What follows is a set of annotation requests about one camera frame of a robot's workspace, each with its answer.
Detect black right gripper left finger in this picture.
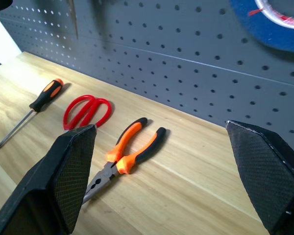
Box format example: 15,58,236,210
0,124,98,235

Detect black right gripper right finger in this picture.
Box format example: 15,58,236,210
225,119,294,235

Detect red handled scissors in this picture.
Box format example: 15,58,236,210
63,94,113,132

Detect orange black handled pliers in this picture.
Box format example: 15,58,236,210
82,117,167,205

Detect blue tape roll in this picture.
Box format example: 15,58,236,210
229,0,294,53

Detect grey perforated pegboard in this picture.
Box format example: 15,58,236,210
0,0,294,157

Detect orange black handled screwdriver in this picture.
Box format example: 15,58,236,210
0,78,64,152

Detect blue handled scissors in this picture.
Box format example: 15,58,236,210
68,0,79,40

